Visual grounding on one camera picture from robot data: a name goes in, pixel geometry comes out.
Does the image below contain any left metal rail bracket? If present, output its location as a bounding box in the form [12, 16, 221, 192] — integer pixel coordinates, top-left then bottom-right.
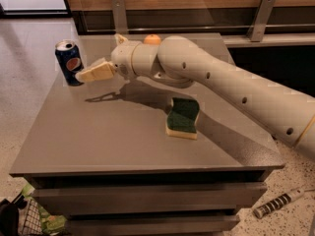
[111, 0, 128, 34]

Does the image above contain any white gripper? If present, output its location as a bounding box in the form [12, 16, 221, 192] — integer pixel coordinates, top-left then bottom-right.
[75, 33, 142, 83]

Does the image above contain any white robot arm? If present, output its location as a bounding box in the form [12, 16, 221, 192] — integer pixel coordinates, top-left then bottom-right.
[76, 34, 315, 159]

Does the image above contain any metal rail bracket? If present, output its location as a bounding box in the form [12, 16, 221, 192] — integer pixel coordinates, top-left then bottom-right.
[247, 0, 276, 42]
[111, 0, 128, 34]

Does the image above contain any green snack bag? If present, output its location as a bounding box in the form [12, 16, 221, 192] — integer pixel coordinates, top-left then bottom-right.
[20, 184, 68, 236]

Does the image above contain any black wire basket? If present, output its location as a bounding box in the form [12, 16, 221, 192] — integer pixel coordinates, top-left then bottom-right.
[0, 194, 41, 236]

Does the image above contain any white power strip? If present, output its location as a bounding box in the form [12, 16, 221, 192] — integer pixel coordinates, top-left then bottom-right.
[253, 188, 314, 219]

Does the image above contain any horizontal metal rail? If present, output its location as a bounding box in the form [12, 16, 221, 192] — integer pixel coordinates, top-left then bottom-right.
[86, 23, 315, 33]

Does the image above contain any green yellow sponge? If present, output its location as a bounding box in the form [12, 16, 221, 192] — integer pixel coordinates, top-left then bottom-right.
[165, 97, 200, 140]

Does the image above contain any orange fruit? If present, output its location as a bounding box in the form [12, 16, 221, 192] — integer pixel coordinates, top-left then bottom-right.
[144, 34, 161, 45]

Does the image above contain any right metal rail bracket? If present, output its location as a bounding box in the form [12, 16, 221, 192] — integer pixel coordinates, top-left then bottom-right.
[247, 0, 276, 42]

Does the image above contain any grey drawer cabinet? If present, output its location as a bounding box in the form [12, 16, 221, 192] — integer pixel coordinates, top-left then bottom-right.
[9, 32, 285, 236]

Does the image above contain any blue pepsi can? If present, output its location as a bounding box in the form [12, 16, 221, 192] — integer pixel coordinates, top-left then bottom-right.
[55, 40, 84, 87]

